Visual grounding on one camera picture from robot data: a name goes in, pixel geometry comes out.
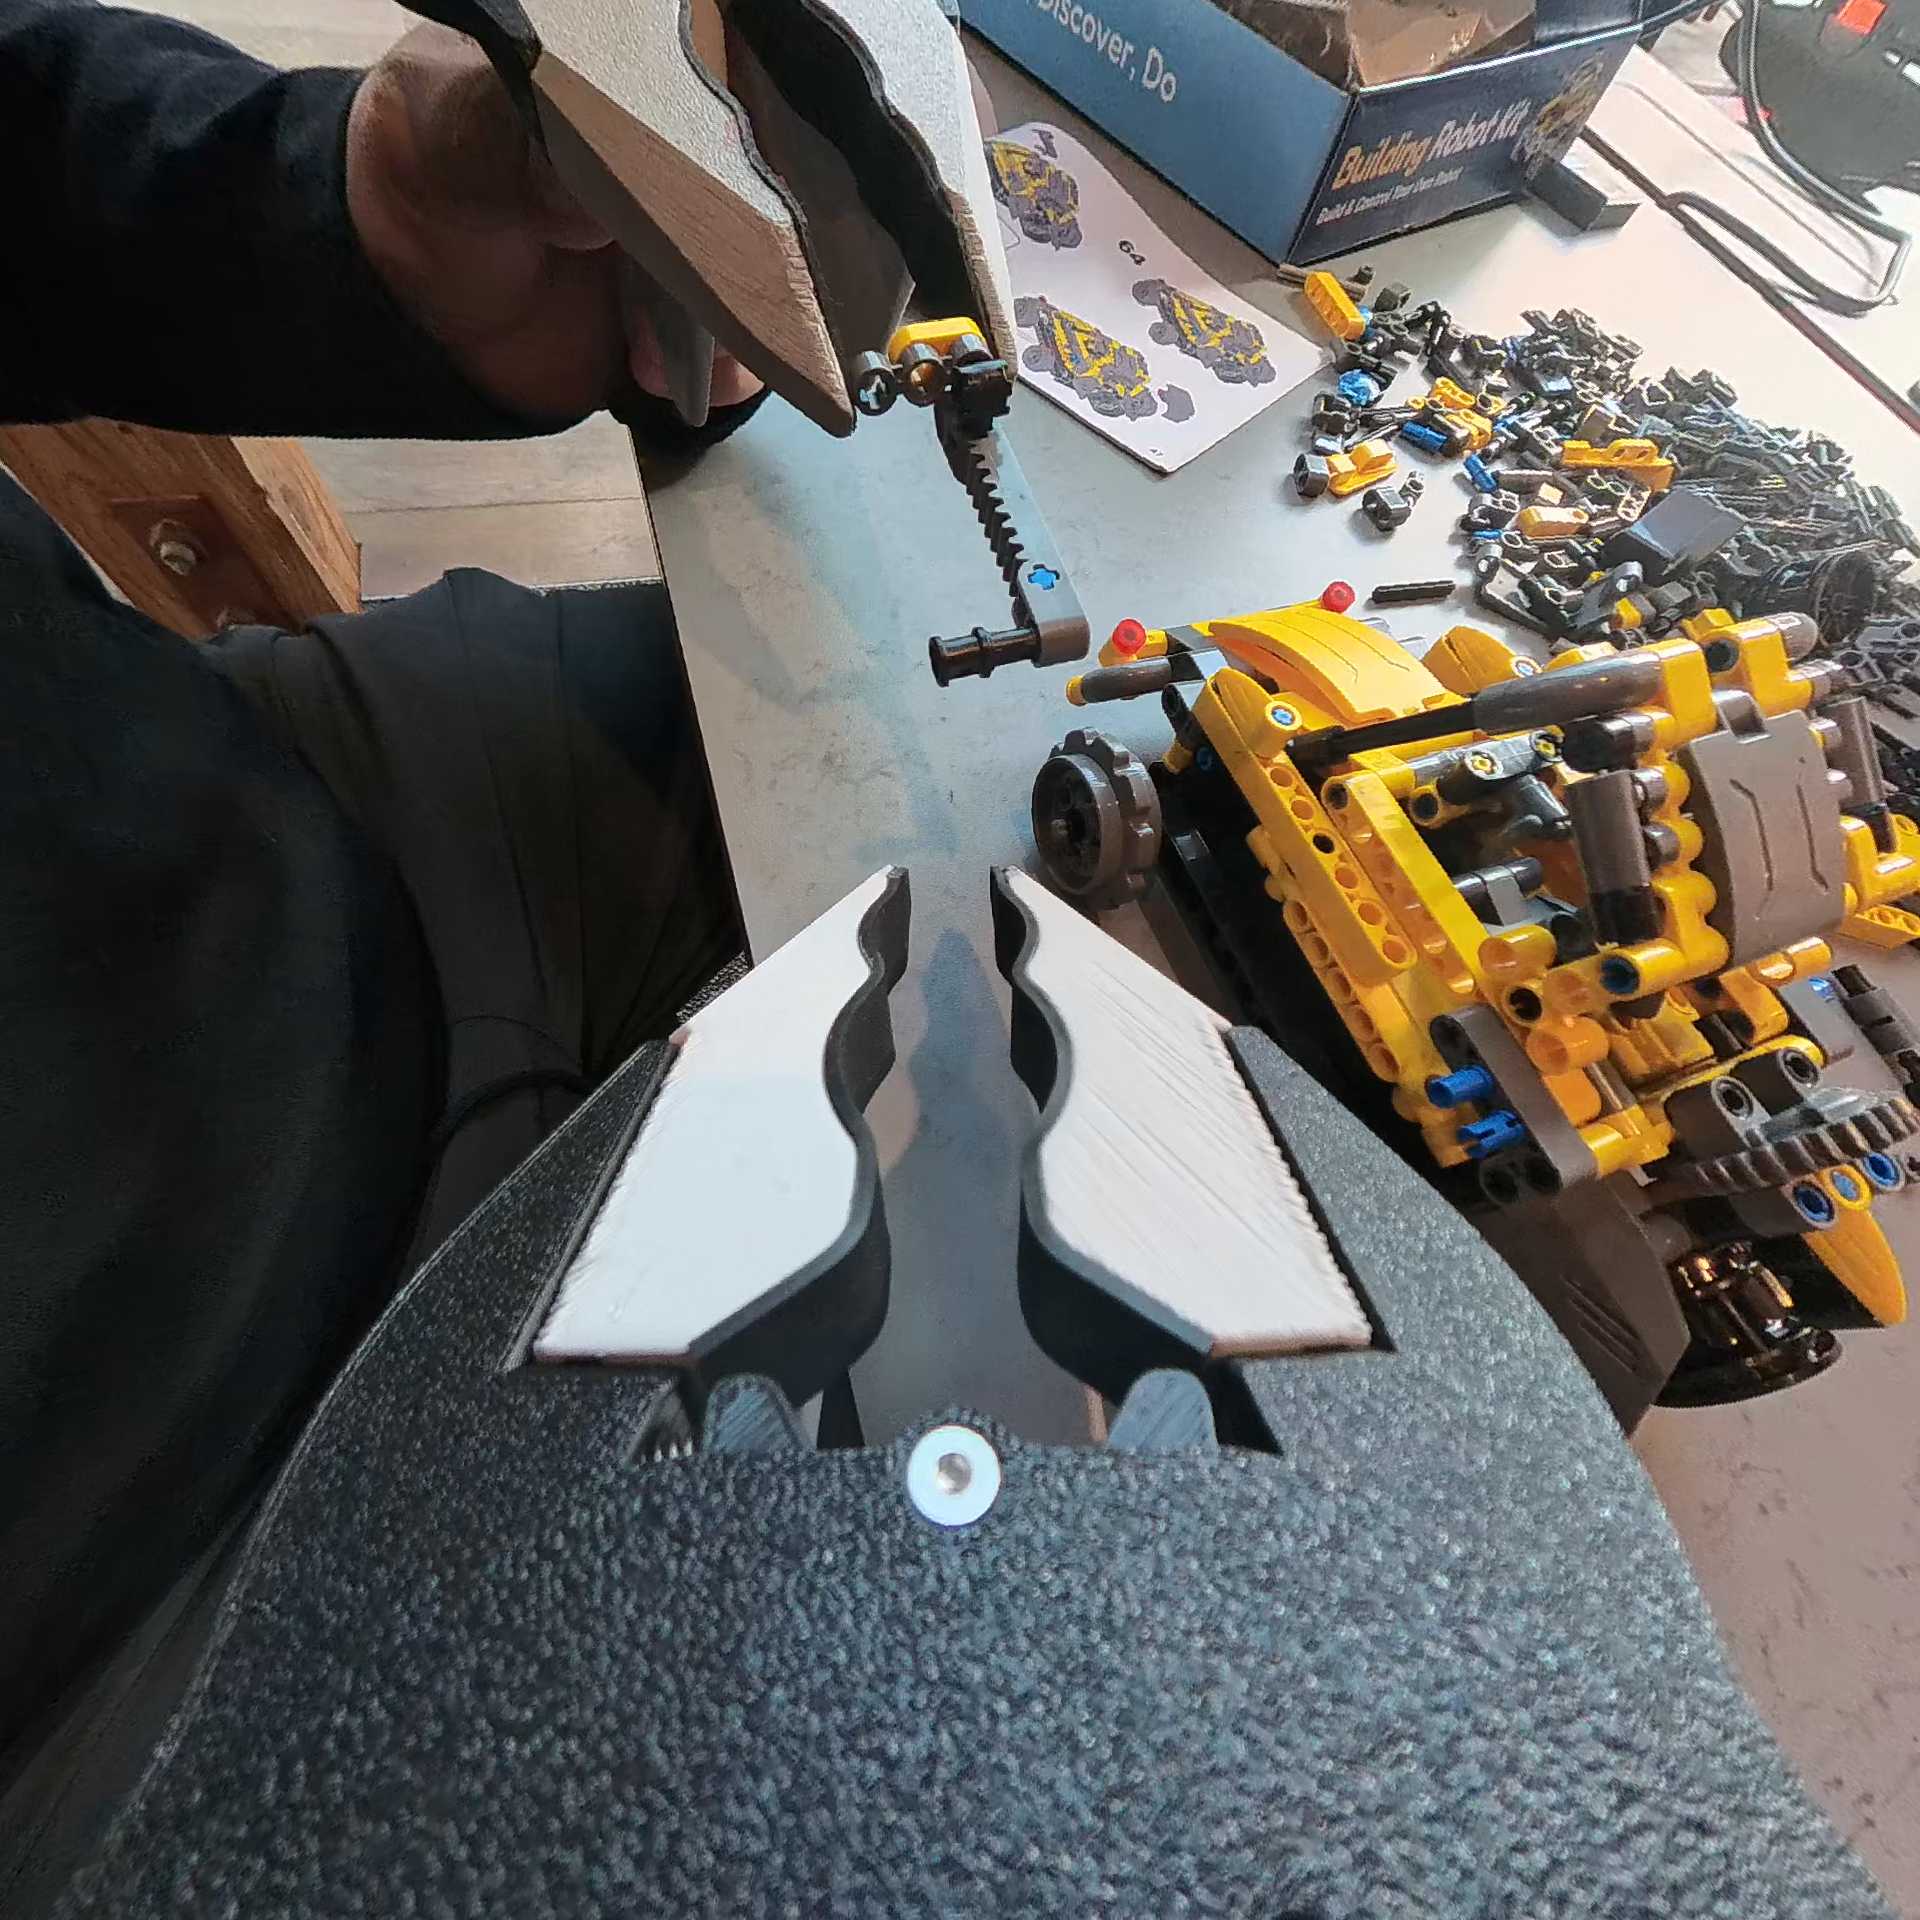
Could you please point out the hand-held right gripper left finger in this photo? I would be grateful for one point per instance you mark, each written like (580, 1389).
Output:
(720, 1185)

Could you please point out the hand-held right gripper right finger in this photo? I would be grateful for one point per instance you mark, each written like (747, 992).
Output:
(1184, 1185)

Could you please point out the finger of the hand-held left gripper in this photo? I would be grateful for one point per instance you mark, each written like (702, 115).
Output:
(930, 105)
(675, 181)

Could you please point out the yellow toy brick vehicle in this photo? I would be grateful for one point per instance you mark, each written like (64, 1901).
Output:
(1350, 840)

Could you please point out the grey toothed rack brick assembly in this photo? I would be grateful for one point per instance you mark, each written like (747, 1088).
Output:
(1036, 585)

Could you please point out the person's left forearm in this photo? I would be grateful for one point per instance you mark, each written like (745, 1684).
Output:
(150, 224)

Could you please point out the person's left hand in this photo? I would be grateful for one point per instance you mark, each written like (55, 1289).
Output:
(465, 253)

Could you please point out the white instruction booklet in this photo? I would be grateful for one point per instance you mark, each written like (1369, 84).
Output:
(1079, 224)

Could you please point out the blue cardboard kit box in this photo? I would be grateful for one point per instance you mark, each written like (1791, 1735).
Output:
(1201, 120)

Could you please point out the person's dark clothing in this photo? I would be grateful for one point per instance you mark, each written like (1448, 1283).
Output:
(225, 973)

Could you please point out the wooden beam with bolt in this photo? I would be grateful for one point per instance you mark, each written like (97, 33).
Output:
(225, 511)

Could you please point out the black rectangular block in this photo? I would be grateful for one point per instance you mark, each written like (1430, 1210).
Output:
(1582, 194)

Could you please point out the pile of black yellow bricks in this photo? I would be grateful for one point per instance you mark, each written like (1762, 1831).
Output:
(1723, 450)

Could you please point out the black electronic device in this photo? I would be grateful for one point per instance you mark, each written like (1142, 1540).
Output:
(1844, 89)

